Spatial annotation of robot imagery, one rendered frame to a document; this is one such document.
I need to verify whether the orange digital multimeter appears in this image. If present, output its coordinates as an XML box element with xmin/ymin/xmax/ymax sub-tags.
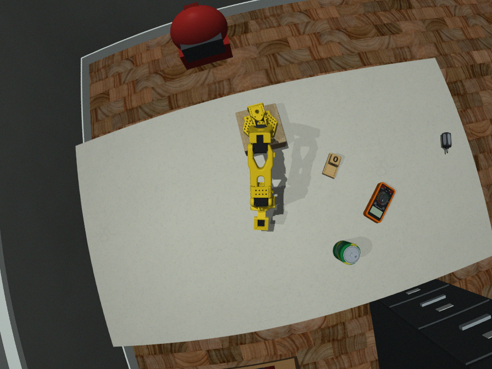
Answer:
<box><xmin>364</xmin><ymin>182</ymin><xmax>395</xmax><ymax>223</ymax></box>

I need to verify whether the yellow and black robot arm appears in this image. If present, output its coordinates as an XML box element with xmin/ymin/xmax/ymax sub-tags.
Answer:
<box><xmin>243</xmin><ymin>104</ymin><xmax>277</xmax><ymax>209</ymax></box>

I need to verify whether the green drink can with yellow stripe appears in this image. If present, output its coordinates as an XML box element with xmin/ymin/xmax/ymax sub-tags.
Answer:
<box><xmin>333</xmin><ymin>241</ymin><xmax>361</xmax><ymax>265</ymax></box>

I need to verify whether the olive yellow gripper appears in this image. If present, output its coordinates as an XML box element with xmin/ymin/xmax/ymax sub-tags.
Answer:
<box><xmin>250</xmin><ymin>206</ymin><xmax>273</xmax><ymax>230</ymax></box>

